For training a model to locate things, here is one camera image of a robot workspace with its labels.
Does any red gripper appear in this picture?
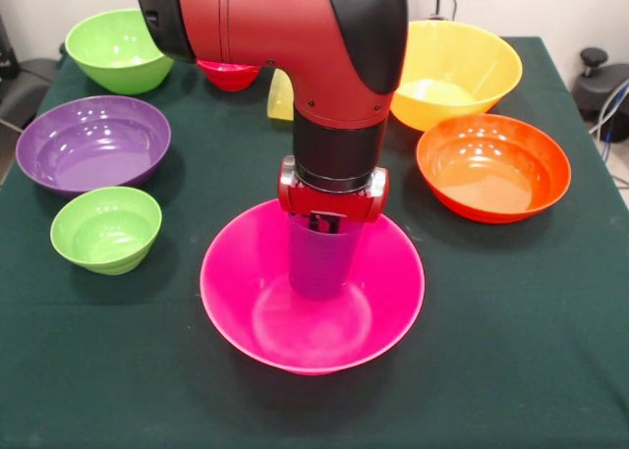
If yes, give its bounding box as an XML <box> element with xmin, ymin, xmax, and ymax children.
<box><xmin>276</xmin><ymin>154</ymin><xmax>391</xmax><ymax>235</ymax></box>

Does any purple cup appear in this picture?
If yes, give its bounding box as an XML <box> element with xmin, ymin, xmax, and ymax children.
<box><xmin>287</xmin><ymin>211</ymin><xmax>368</xmax><ymax>302</ymax></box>

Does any pink bowl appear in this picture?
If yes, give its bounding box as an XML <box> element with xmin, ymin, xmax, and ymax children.
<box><xmin>199</xmin><ymin>197</ymin><xmax>427</xmax><ymax>376</ymax></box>

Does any yellow cup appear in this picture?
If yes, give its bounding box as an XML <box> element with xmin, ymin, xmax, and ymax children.
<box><xmin>266</xmin><ymin>68</ymin><xmax>296</xmax><ymax>122</ymax></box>

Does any yellow bowl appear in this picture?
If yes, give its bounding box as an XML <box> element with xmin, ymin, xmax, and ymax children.
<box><xmin>390</xmin><ymin>20</ymin><xmax>524</xmax><ymax>133</ymax></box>

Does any orange bowl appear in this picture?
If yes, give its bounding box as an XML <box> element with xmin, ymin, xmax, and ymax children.
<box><xmin>416</xmin><ymin>113</ymin><xmax>573</xmax><ymax>224</ymax></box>

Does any red bowl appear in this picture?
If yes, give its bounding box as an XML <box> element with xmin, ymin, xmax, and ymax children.
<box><xmin>195</xmin><ymin>58</ymin><xmax>261</xmax><ymax>92</ymax></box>

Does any dark green tablecloth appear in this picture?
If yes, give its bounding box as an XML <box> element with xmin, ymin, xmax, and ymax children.
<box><xmin>0</xmin><ymin>34</ymin><xmax>629</xmax><ymax>449</ymax></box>

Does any small green bowl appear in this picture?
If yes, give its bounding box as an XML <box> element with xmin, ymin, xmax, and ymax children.
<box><xmin>49</xmin><ymin>186</ymin><xmax>163</xmax><ymax>276</ymax></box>

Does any purple bowl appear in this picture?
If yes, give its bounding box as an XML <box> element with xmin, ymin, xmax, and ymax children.
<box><xmin>15</xmin><ymin>94</ymin><xmax>172</xmax><ymax>197</ymax></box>

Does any large green bowl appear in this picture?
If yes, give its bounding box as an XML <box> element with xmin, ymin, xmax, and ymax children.
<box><xmin>64</xmin><ymin>8</ymin><xmax>175</xmax><ymax>95</ymax></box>

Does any black round equipment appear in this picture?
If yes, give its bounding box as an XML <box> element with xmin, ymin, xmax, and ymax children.
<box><xmin>572</xmin><ymin>47</ymin><xmax>629</xmax><ymax>122</ymax></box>

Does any dark grey chair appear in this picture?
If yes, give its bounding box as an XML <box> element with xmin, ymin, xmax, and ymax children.
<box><xmin>0</xmin><ymin>11</ymin><xmax>65</xmax><ymax>131</ymax></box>

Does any grey blue cable bundle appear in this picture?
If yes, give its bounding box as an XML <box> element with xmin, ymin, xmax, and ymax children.
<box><xmin>589</xmin><ymin>78</ymin><xmax>629</xmax><ymax>145</ymax></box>

